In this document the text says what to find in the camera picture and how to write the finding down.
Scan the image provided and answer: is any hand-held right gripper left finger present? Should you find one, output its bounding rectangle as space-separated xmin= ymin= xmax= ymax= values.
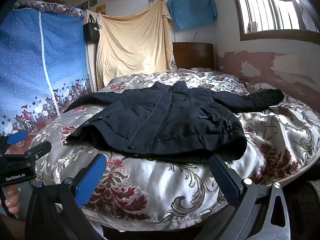
xmin=24 ymin=153 xmax=107 ymax=240

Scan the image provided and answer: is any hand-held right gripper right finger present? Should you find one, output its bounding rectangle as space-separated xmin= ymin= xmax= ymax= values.
xmin=195 ymin=154 xmax=291 ymax=240

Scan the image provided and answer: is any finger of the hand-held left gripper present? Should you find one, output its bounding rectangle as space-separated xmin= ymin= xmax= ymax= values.
xmin=0 ymin=130 xmax=28 ymax=147
xmin=23 ymin=141 xmax=52 ymax=161

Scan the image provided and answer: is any black padded jacket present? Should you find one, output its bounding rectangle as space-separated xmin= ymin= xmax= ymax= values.
xmin=63 ymin=81 xmax=285 ymax=164

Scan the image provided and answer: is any person's left hand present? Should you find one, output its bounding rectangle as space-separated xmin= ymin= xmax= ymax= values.
xmin=4 ymin=184 xmax=21 ymax=214

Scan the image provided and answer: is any floral satin bedspread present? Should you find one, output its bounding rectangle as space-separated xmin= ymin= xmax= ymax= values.
xmin=30 ymin=67 xmax=320 ymax=233

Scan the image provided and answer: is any blue printed fabric wardrobe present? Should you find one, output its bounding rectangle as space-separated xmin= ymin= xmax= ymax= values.
xmin=0 ymin=1 xmax=98 ymax=155

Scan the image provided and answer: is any dark ribbed object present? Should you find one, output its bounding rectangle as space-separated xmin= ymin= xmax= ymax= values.
xmin=282 ymin=177 xmax=320 ymax=240

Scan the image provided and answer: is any black hanging bag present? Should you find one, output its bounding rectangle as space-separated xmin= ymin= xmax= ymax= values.
xmin=82 ymin=13 xmax=101 ymax=43

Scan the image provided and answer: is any brown wooden headboard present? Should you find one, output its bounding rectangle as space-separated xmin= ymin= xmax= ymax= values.
xmin=172 ymin=42 xmax=215 ymax=70

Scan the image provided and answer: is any cream hanging sheet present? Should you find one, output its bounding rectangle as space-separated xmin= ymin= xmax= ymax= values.
xmin=96 ymin=0 xmax=175 ymax=92

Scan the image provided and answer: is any blue hanging cloth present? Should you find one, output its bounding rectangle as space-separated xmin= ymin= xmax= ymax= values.
xmin=167 ymin=0 xmax=217 ymax=32

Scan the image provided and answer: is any barred window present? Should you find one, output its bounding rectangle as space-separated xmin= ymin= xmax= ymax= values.
xmin=229 ymin=0 xmax=320 ymax=42

